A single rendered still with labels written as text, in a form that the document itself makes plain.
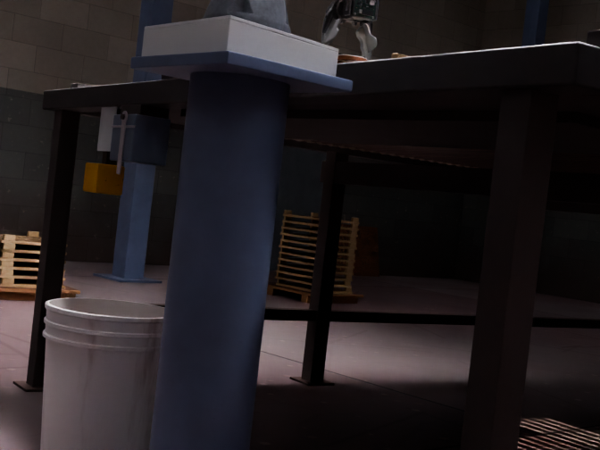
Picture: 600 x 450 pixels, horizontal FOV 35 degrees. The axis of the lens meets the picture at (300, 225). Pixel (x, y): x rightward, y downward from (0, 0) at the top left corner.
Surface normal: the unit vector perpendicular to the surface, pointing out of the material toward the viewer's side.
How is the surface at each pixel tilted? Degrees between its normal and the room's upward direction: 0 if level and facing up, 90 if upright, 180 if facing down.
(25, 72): 90
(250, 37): 90
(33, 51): 90
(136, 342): 93
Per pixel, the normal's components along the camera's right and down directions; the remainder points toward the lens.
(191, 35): -0.73, -0.07
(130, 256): 0.67, 0.09
